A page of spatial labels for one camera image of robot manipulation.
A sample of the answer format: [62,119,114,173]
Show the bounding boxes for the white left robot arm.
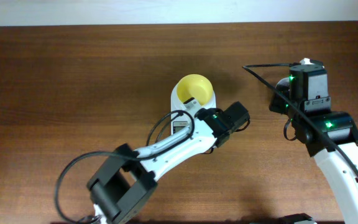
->
[86,98,250,223]

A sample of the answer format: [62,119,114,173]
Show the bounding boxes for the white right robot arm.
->
[269,63,358,223]

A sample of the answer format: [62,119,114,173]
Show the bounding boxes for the white digital kitchen scale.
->
[170,85,217,136]

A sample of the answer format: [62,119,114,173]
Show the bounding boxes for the yellow plastic bowl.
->
[177,74,213,106]

